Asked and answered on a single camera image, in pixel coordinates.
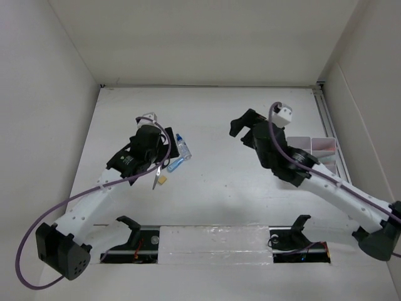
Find yellow eraser block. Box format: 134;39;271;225
157;176;167;185

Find clear spray bottle blue cap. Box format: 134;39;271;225
176;134;192;161

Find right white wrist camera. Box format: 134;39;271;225
272;105;293;128

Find black handled scissors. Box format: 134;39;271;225
152;159;170;190

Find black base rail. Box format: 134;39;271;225
100;226;331;265

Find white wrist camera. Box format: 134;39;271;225
136;112;157;128
272;105;293;128

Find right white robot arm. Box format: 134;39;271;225
229;102;400;261

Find clear compartment organizer box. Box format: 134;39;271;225
287;137;337;174

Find blue correction tape dispenser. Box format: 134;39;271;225
167;157;185;172

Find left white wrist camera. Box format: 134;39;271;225
136;112;157;128

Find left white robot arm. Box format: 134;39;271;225
35;120;179;280

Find aluminium frame rail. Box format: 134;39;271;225
311;82;352;184

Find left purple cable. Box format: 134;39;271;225
14;116;172;291

